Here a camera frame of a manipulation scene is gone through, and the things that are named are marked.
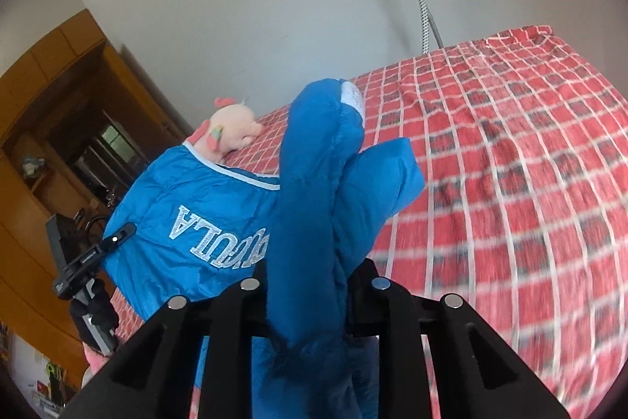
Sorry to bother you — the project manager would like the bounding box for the red plaid bed blanket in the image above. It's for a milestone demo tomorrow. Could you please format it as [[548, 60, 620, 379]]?
[[110, 25, 628, 419]]

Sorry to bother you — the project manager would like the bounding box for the wooden wardrobe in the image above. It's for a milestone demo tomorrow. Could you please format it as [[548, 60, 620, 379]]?
[[0, 9, 193, 393]]

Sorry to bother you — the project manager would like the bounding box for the grey shelf figurine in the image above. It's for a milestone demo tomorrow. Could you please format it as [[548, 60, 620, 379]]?
[[20, 154, 47, 179]]

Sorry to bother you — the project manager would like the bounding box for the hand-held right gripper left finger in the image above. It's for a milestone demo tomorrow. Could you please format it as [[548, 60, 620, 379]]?
[[61, 262, 270, 419]]

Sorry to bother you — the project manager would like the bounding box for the pink unicorn plush toy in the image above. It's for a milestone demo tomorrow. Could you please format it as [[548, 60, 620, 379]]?
[[184, 96, 263, 165]]

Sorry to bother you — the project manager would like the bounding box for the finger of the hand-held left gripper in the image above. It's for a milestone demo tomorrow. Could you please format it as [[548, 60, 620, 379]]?
[[98, 223, 138, 255]]

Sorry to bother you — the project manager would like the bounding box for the person's left hand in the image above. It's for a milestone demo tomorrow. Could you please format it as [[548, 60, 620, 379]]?
[[69, 279, 120, 353]]

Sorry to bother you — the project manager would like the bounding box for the blue puffer jacket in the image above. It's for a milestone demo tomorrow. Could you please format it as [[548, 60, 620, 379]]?
[[104, 77, 426, 419]]

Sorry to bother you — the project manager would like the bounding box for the pink lace bed sheet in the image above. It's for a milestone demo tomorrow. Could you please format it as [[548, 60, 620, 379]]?
[[81, 343, 116, 388]]

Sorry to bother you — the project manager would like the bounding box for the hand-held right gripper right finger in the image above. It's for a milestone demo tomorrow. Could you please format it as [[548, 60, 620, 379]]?
[[345, 259, 571, 419]]

